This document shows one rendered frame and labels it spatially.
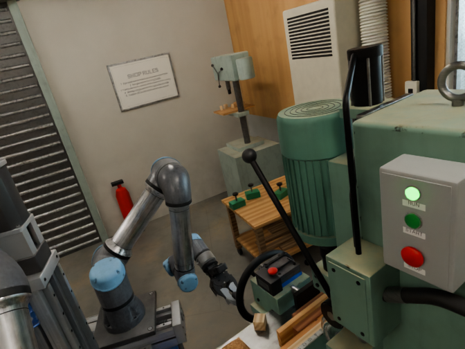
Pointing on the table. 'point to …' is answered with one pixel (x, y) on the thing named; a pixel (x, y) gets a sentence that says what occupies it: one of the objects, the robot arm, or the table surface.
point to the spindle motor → (311, 165)
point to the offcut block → (259, 321)
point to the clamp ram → (304, 294)
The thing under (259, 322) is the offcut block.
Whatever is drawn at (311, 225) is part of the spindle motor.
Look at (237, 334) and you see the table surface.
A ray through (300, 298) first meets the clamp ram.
